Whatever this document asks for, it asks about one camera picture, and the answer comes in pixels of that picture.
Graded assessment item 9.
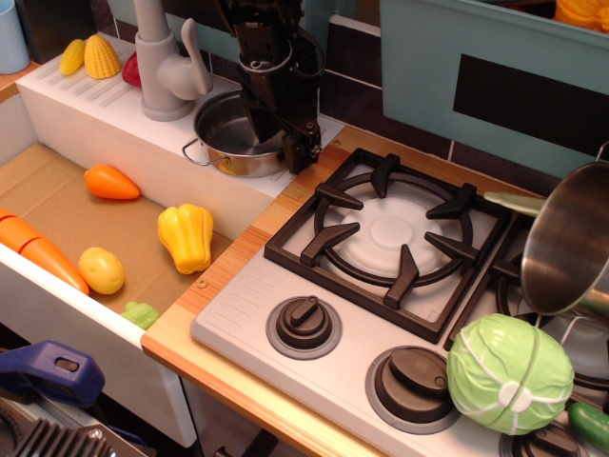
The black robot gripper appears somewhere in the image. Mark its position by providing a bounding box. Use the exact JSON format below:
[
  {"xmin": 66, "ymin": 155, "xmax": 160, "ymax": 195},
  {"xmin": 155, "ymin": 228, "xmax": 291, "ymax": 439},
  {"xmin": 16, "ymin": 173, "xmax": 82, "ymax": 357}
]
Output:
[{"xmin": 223, "ymin": 1, "xmax": 325, "ymax": 174}]

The small steel pot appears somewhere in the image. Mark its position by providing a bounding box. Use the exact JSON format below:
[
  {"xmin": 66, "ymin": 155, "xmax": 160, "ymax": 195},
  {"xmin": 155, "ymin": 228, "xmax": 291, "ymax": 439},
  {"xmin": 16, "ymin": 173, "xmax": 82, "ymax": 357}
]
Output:
[{"xmin": 182, "ymin": 89, "xmax": 287, "ymax": 178}]

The black stove grate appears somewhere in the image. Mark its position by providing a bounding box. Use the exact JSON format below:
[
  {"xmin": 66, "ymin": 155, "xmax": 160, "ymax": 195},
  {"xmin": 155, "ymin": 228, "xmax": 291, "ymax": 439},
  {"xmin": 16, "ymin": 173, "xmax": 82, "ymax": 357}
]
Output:
[
  {"xmin": 444, "ymin": 215, "xmax": 608, "ymax": 409},
  {"xmin": 264, "ymin": 149, "xmax": 511, "ymax": 344}
]

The left black stove knob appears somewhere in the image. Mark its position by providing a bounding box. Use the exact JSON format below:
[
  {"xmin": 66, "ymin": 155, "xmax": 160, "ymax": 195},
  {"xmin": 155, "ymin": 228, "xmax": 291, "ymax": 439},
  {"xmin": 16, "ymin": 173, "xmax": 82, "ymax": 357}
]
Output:
[{"xmin": 274, "ymin": 295, "xmax": 334, "ymax": 349}]

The black stove knob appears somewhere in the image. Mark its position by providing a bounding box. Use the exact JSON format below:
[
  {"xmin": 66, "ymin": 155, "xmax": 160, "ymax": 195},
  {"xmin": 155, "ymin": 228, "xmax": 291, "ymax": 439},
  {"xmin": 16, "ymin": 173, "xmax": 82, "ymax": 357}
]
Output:
[
  {"xmin": 365, "ymin": 346, "xmax": 458, "ymax": 434},
  {"xmin": 274, "ymin": 295, "xmax": 334, "ymax": 349},
  {"xmin": 504, "ymin": 423, "xmax": 586, "ymax": 457}
]

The right black stove grate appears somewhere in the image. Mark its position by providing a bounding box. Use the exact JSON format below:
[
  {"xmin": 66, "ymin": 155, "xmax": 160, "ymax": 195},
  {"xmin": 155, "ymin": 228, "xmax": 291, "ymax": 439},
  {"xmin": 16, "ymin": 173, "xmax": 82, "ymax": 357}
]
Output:
[{"xmin": 444, "ymin": 215, "xmax": 608, "ymax": 409}]

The grey toy stove top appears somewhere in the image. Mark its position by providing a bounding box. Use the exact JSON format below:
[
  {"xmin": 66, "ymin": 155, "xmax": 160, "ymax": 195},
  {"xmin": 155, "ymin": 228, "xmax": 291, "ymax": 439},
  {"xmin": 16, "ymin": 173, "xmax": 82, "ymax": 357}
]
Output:
[{"xmin": 189, "ymin": 156, "xmax": 609, "ymax": 457}]

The middle black stove knob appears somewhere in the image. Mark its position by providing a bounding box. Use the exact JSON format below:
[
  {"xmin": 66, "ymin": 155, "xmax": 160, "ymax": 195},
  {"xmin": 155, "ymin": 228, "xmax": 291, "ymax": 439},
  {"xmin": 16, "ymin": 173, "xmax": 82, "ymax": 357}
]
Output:
[{"xmin": 365, "ymin": 346, "xmax": 458, "ymax": 434}]

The large steel pot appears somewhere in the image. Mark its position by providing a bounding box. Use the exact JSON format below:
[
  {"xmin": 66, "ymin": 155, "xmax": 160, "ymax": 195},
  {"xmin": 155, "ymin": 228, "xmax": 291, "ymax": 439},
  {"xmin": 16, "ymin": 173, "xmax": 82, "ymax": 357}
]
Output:
[{"xmin": 521, "ymin": 162, "xmax": 608, "ymax": 326}]

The right black stove knob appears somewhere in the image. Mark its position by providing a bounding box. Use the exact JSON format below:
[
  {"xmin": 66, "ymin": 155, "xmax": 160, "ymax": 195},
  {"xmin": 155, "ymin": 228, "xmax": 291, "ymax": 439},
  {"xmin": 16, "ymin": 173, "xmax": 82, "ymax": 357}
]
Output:
[{"xmin": 504, "ymin": 423, "xmax": 586, "ymax": 457}]

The grey toy faucet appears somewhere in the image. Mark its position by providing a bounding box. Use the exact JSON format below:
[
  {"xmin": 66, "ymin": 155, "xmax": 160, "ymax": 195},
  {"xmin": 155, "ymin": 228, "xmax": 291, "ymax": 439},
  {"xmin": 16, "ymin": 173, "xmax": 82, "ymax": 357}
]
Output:
[{"xmin": 133, "ymin": 1, "xmax": 213, "ymax": 122}]

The yellow toy bell pepper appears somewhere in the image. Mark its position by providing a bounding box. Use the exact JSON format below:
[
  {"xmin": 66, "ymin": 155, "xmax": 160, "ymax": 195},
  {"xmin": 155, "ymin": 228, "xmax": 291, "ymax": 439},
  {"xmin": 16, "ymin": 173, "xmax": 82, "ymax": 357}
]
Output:
[{"xmin": 157, "ymin": 204, "xmax": 213, "ymax": 274}]

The red toy pepper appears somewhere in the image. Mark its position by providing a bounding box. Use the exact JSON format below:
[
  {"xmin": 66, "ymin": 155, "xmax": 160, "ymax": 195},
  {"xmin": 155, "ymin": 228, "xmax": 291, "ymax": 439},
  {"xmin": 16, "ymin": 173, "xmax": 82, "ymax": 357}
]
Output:
[{"xmin": 122, "ymin": 52, "xmax": 142, "ymax": 89}]

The small orange toy carrot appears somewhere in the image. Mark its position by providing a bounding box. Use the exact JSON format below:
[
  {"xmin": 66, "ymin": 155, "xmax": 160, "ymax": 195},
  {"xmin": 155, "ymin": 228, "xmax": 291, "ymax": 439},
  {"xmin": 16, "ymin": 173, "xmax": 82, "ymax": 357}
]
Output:
[{"xmin": 84, "ymin": 165, "xmax": 140, "ymax": 200}]

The white toy sink unit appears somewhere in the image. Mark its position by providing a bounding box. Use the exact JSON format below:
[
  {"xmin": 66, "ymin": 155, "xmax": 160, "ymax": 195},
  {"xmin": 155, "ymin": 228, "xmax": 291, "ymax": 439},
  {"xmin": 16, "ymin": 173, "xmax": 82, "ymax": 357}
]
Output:
[{"xmin": 0, "ymin": 31, "xmax": 346, "ymax": 448}]

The large yellow toy corn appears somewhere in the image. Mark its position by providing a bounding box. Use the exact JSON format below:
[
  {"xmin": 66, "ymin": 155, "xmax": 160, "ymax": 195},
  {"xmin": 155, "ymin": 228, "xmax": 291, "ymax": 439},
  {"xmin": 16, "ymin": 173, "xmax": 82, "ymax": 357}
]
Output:
[{"xmin": 84, "ymin": 35, "xmax": 122, "ymax": 80}]

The small yellow toy corn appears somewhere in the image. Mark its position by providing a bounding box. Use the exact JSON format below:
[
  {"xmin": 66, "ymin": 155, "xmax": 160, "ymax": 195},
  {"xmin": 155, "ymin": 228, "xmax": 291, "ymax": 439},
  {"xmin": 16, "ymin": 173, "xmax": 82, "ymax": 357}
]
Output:
[{"xmin": 60, "ymin": 39, "xmax": 87, "ymax": 76}]

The yellow toy potato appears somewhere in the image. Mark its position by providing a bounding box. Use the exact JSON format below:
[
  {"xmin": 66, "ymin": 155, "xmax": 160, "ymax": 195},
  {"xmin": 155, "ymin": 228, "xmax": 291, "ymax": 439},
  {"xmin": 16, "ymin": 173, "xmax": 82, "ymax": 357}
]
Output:
[{"xmin": 78, "ymin": 247, "xmax": 126, "ymax": 295}]

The light green toy vegetable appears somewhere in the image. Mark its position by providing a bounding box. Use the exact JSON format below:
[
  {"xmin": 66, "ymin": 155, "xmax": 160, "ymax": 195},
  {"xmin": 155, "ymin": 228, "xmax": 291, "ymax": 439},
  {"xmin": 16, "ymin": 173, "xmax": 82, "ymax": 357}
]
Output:
[{"xmin": 121, "ymin": 302, "xmax": 160, "ymax": 330}]

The brown cardboard sheet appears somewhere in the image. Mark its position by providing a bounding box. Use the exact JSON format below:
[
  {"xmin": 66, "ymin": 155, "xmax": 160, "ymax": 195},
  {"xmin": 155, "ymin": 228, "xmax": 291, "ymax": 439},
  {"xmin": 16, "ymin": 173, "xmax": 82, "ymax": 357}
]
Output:
[{"xmin": 0, "ymin": 143, "xmax": 234, "ymax": 316}]

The teal toy microwave cabinet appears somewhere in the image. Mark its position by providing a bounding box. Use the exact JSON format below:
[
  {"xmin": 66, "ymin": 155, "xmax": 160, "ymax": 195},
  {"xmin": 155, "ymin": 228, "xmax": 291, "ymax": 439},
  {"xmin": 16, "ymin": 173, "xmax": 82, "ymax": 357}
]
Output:
[{"xmin": 380, "ymin": 1, "xmax": 608, "ymax": 177}]

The light blue cup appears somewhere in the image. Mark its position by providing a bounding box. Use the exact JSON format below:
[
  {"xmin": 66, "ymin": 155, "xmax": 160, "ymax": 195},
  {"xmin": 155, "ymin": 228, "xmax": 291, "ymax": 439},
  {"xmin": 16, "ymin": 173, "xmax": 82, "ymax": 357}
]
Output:
[{"xmin": 0, "ymin": 0, "xmax": 30, "ymax": 75}]

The large orange toy carrot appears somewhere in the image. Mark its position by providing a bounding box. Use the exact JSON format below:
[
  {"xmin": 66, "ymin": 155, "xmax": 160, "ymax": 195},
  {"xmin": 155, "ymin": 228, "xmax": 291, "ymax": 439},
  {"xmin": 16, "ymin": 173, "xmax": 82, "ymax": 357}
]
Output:
[{"xmin": 1, "ymin": 209, "xmax": 89, "ymax": 295}]

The green toy cabbage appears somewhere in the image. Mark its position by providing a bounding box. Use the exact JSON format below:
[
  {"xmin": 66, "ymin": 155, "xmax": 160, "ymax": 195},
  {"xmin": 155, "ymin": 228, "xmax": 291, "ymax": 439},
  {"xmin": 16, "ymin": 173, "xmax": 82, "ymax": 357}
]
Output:
[{"xmin": 447, "ymin": 313, "xmax": 575, "ymax": 435}]

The blue plastic clamp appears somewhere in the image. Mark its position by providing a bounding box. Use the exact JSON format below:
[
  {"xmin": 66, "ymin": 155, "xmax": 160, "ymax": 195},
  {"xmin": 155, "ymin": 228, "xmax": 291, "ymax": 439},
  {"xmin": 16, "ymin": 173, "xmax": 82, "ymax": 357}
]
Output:
[{"xmin": 1, "ymin": 340, "xmax": 106, "ymax": 408}]

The orange toy food pile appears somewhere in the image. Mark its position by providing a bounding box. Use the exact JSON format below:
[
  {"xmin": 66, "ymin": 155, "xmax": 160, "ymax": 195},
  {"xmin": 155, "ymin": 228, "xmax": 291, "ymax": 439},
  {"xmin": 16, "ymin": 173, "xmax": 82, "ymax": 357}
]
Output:
[{"xmin": 554, "ymin": 0, "xmax": 608, "ymax": 34}]

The green toy cucumber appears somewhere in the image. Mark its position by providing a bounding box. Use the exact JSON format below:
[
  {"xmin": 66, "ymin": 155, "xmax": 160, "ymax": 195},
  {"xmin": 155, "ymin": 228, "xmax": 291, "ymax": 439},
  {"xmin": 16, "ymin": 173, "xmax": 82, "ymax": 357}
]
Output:
[{"xmin": 568, "ymin": 402, "xmax": 608, "ymax": 451}]

